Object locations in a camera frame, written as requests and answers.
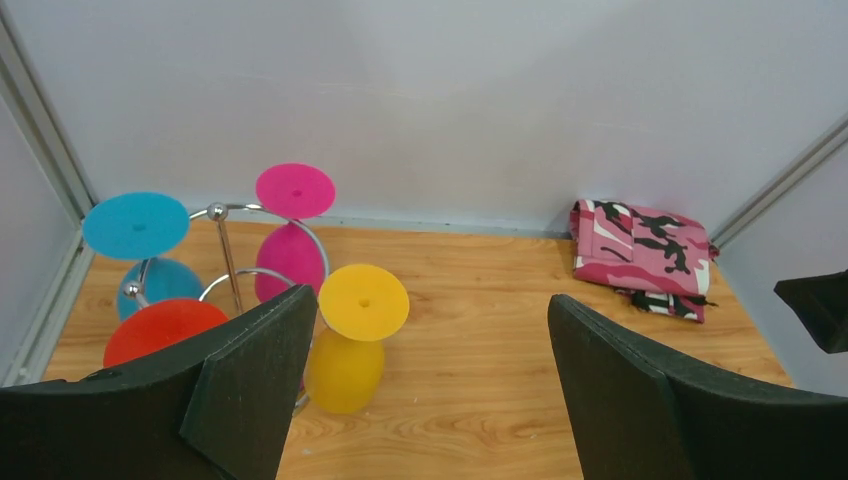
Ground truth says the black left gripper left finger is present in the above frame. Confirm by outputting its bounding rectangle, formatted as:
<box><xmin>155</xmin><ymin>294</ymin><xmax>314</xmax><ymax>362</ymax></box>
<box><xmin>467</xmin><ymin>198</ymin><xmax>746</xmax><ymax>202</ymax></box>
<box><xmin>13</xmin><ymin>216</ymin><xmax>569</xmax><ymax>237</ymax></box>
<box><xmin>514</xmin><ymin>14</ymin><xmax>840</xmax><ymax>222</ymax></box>
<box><xmin>1</xmin><ymin>285</ymin><xmax>317</xmax><ymax>479</ymax></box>

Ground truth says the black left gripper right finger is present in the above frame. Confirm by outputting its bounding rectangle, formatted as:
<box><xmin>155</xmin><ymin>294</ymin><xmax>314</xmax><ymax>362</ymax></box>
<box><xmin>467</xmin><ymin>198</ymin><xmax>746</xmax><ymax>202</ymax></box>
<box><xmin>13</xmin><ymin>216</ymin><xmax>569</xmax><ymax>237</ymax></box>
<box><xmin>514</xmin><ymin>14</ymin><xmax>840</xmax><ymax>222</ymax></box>
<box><xmin>547</xmin><ymin>294</ymin><xmax>847</xmax><ymax>479</ymax></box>

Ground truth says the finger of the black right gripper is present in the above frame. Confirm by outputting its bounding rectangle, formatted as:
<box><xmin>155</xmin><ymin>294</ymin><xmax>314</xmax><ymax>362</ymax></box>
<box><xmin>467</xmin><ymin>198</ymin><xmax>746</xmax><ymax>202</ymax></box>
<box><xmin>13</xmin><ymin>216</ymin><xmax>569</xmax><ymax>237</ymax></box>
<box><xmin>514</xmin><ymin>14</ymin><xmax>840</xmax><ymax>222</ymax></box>
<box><xmin>774</xmin><ymin>271</ymin><xmax>847</xmax><ymax>354</ymax></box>

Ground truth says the red plastic wine glass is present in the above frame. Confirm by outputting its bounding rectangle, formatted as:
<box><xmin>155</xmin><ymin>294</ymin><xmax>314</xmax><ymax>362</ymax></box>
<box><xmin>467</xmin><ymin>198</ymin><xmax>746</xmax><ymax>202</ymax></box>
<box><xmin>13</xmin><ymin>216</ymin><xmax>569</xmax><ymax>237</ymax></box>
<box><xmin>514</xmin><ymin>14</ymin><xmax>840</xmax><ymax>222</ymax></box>
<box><xmin>102</xmin><ymin>298</ymin><xmax>229</xmax><ymax>368</ymax></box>

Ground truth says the pink plastic wine glass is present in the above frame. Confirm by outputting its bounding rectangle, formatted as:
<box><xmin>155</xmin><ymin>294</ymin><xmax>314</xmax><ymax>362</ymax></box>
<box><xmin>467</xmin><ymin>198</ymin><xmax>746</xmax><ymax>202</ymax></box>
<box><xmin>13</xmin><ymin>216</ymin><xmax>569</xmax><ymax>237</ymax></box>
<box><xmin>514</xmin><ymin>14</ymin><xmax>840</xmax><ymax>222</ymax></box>
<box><xmin>255</xmin><ymin>163</ymin><xmax>336</xmax><ymax>302</ymax></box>

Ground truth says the chrome wire glass rack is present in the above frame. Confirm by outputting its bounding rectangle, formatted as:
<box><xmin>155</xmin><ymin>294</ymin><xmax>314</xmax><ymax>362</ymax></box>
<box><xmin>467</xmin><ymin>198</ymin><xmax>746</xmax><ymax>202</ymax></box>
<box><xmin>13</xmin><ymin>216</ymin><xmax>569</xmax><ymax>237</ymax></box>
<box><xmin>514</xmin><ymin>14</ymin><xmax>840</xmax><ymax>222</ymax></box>
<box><xmin>123</xmin><ymin>201</ymin><xmax>331</xmax><ymax>417</ymax></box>

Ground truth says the yellow plastic wine glass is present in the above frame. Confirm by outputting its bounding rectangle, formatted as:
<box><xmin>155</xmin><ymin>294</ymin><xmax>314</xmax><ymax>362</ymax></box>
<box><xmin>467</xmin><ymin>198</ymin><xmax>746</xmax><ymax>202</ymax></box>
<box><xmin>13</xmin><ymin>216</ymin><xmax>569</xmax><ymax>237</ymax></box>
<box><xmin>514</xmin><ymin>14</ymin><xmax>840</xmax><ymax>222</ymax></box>
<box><xmin>304</xmin><ymin>264</ymin><xmax>410</xmax><ymax>414</ymax></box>

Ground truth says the blue plastic wine glass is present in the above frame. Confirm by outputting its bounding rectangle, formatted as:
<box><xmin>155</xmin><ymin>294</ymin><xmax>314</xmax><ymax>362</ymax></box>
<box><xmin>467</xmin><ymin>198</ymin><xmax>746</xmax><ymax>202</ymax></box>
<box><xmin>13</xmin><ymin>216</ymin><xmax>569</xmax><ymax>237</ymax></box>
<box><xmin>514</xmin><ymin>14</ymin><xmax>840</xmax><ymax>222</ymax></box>
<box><xmin>82</xmin><ymin>192</ymin><xmax>203</xmax><ymax>322</ymax></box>

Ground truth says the pink camouflage folded cloth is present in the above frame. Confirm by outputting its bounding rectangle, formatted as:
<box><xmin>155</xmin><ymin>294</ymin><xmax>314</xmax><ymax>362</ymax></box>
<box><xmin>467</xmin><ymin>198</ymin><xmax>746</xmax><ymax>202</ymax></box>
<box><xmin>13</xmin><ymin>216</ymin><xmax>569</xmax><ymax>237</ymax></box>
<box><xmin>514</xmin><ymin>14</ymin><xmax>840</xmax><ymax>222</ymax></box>
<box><xmin>569</xmin><ymin>199</ymin><xmax>719</xmax><ymax>323</ymax></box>

